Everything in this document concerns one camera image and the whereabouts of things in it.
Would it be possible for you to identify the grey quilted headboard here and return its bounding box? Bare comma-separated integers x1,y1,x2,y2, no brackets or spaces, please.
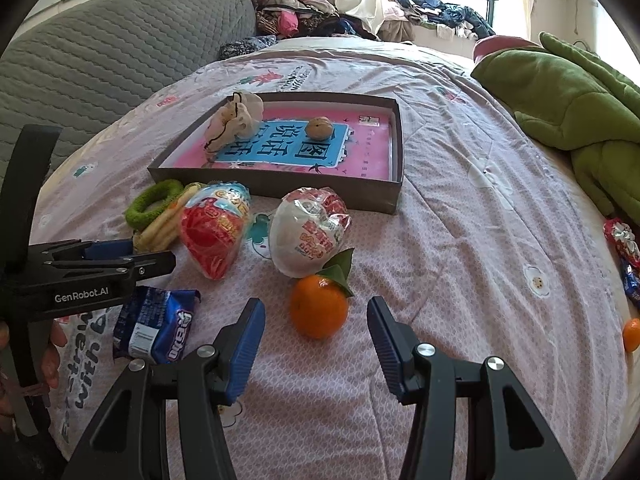
1,0,256,167

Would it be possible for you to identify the clothes pile by headboard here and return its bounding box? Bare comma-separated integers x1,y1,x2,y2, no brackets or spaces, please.
252,0,378,41

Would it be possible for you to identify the shallow box with pink book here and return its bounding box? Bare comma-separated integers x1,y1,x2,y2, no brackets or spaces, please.
148,91,404,214

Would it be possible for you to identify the pink bedsheet with strawberries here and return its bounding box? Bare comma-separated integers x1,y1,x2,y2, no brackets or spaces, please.
32,39,639,479

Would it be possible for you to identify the clothes pile on windowsill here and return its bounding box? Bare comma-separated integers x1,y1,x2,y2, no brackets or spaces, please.
388,0,496,39

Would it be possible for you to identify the red surprise egg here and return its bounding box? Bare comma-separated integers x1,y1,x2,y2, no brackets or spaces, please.
179,182,252,280

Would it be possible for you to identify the blue cookie packet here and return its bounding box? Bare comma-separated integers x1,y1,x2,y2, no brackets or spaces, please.
112,286,201,365

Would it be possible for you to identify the red candy wrapper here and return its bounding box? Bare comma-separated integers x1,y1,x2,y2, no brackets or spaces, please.
603,218,640,308

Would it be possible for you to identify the yellow snack packet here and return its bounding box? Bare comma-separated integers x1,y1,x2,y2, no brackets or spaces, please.
132,182,204,252

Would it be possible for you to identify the walnut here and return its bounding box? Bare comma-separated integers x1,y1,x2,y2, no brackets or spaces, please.
305,117,333,141

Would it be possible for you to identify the orange mandarin with leaf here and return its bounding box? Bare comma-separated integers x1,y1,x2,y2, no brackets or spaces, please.
288,248,354,340

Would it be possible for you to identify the green fuzzy ring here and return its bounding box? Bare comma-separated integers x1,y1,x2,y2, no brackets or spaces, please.
124,178,186,232

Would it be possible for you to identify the left hand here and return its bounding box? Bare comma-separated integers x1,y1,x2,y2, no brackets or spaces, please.
1,320,67,432

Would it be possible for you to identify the dark patterned cloth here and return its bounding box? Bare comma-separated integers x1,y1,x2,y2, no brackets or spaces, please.
218,35,278,60

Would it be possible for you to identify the pink pillow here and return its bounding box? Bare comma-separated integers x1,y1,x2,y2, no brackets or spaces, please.
472,35,536,64

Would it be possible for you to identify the green blanket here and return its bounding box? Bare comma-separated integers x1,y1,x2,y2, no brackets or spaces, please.
471,32,639,223

